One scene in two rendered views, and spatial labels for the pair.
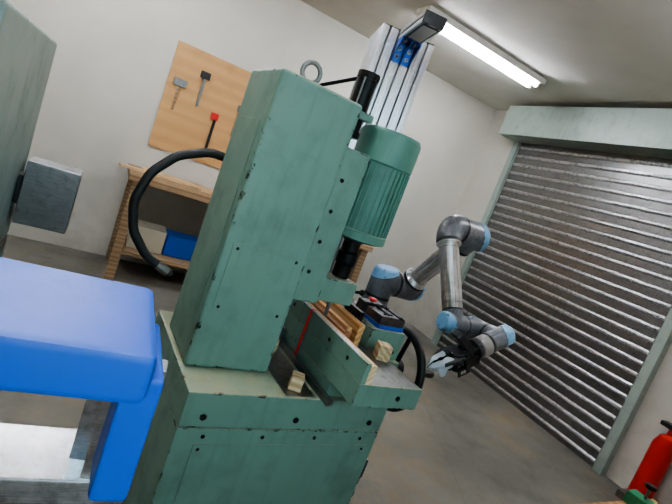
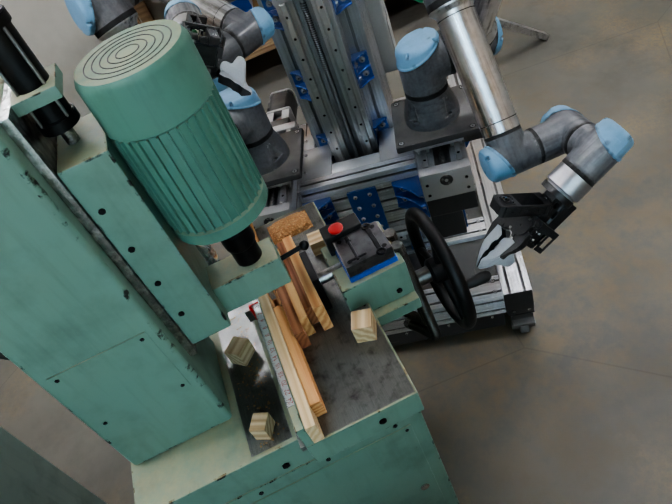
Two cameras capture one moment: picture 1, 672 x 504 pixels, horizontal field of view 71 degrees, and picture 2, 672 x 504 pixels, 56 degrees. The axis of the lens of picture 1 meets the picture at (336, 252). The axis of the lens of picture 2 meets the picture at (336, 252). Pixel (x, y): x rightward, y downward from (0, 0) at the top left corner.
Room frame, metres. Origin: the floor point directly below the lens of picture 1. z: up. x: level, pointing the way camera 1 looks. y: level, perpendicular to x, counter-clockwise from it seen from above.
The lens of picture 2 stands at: (0.65, -0.61, 1.83)
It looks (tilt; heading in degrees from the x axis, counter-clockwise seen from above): 43 degrees down; 30
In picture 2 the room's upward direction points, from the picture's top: 24 degrees counter-clockwise
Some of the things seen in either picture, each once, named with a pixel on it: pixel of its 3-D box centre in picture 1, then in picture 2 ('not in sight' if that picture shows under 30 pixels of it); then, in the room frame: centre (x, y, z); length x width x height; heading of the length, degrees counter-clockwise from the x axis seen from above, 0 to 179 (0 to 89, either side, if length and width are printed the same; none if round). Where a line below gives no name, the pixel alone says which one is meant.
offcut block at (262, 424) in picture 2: (296, 381); (262, 426); (1.14, -0.02, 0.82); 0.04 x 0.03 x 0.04; 5
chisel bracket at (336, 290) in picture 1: (328, 289); (249, 276); (1.34, -0.02, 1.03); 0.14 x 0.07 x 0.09; 123
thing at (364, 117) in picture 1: (357, 104); (21, 75); (1.27, 0.08, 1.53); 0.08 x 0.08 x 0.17; 33
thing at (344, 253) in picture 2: (380, 313); (356, 243); (1.45, -0.20, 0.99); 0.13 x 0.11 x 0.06; 33
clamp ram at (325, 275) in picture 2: (358, 321); (329, 274); (1.41, -0.14, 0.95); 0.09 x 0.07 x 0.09; 33
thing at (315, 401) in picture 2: not in sight; (273, 291); (1.39, -0.01, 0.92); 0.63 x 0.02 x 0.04; 33
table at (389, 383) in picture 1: (346, 344); (335, 301); (1.40, -0.13, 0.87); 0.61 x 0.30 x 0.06; 33
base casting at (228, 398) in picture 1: (266, 369); (255, 377); (1.28, 0.07, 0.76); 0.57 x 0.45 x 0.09; 123
